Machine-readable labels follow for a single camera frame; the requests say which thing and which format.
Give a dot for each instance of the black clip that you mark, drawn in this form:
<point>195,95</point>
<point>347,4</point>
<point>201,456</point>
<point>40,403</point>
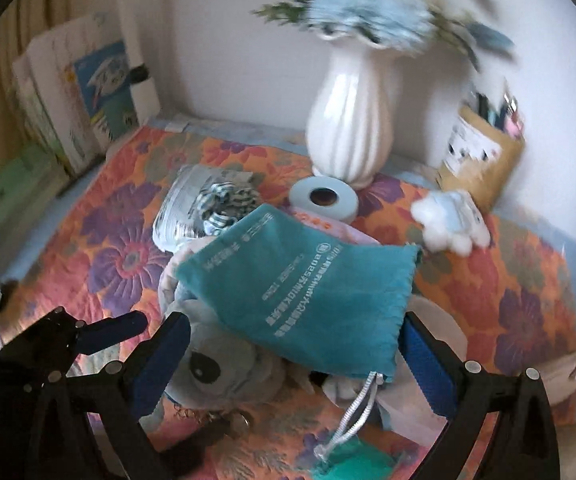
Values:
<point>140,74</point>

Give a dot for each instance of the grey plush toy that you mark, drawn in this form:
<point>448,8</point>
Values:
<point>217,360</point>

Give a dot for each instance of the cardboard pen holder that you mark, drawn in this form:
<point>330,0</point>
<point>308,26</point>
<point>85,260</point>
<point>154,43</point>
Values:
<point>498,170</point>

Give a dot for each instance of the striped scrunchie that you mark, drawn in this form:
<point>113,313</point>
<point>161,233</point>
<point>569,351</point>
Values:
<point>227,200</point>

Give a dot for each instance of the green box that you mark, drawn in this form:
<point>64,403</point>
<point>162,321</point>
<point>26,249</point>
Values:
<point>12,195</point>

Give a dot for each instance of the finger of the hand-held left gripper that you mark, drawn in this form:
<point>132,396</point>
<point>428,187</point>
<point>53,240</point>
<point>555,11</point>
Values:
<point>112,331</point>

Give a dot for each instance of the blue cover book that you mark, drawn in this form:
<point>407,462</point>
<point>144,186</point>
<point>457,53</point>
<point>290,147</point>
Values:
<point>105,90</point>

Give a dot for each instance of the white ribbed vase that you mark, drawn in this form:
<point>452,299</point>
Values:
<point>353,120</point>

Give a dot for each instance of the pink packet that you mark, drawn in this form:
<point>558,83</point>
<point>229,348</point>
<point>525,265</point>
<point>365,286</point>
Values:
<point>340,234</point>

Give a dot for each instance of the blue artificial flowers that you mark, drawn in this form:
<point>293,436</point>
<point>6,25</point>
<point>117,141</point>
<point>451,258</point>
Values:
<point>368,10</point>

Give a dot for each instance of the bunch of pens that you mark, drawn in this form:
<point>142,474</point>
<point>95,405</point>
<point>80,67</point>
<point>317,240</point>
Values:
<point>508,110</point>

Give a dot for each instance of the clear plastic packet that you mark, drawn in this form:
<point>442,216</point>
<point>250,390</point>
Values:
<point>180,205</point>

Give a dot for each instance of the white box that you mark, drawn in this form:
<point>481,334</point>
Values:
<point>47,90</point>

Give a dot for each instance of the floral blanket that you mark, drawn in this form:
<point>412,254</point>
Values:
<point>518,285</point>

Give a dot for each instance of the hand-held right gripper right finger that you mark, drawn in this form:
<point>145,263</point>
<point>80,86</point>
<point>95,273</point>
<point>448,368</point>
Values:
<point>428,367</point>

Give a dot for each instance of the white and blue plush toy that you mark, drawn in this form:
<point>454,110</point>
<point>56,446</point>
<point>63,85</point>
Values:
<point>448,215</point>

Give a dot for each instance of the green cloth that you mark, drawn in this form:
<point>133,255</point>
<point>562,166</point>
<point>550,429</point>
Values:
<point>368,466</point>

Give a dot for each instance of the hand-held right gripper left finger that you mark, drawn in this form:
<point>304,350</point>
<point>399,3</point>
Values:
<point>160,365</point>

